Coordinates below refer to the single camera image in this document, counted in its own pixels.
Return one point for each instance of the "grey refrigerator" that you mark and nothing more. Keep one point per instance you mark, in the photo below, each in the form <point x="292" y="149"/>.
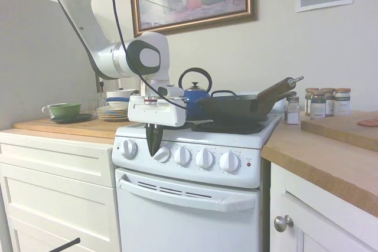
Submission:
<point x="35" y="57"/>

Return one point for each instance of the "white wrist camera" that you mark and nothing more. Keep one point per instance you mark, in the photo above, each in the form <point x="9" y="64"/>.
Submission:
<point x="171" y="90"/>

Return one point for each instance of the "white oven temperature knob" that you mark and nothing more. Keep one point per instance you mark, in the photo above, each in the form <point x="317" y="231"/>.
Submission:
<point x="129" y="149"/>

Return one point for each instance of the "round metal cabinet knob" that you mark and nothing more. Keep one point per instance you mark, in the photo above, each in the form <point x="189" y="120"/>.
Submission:
<point x="283" y="223"/>

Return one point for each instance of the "black flat griddle pan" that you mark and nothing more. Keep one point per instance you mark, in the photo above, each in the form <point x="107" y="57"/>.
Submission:
<point x="230" y="130"/>

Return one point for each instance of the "flat reddish round item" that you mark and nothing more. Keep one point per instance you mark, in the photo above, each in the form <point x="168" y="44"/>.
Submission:
<point x="369" y="123"/>

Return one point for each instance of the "white cabinet with door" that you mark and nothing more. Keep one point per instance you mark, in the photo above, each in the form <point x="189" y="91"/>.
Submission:
<point x="319" y="228"/>

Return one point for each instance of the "dark green saucer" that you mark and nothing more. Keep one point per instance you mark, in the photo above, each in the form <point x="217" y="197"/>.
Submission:
<point x="79" y="117"/>

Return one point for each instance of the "stack of pale plates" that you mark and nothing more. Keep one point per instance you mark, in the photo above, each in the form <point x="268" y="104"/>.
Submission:
<point x="112" y="114"/>

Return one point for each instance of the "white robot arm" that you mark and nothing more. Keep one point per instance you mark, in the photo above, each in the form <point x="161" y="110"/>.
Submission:
<point x="79" y="13"/>

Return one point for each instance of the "wooden cutting board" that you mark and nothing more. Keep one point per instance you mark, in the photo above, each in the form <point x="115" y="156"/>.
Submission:
<point x="339" y="131"/>

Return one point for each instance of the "white bowl blue stripe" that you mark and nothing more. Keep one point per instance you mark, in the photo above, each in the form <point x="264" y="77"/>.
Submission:
<point x="118" y="98"/>

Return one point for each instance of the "white drawer cabinet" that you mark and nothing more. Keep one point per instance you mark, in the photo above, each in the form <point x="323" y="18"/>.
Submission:
<point x="59" y="181"/>

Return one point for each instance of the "glass spice jar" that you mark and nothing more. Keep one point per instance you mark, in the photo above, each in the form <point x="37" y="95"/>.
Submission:
<point x="308" y="101"/>
<point x="329" y="98"/>
<point x="342" y="103"/>
<point x="318" y="106"/>

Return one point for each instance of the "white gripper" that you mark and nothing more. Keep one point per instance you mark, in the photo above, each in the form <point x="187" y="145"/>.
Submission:
<point x="156" y="113"/>

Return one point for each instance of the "glass salt shaker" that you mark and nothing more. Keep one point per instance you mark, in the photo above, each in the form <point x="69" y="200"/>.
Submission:
<point x="292" y="113"/>

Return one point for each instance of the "green ceramic cup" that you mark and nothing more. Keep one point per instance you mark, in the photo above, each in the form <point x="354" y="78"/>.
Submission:
<point x="66" y="111"/>

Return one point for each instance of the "white burner control knob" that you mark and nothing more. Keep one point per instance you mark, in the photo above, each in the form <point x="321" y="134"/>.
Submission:
<point x="182" y="155"/>
<point x="162" y="155"/>
<point x="229" y="162"/>
<point x="205" y="159"/>

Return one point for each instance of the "white electric stove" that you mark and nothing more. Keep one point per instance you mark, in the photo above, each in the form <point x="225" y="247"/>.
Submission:
<point x="183" y="222"/>

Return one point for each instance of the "thin black rod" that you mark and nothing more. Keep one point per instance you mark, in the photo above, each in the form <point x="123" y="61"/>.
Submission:
<point x="63" y="244"/>

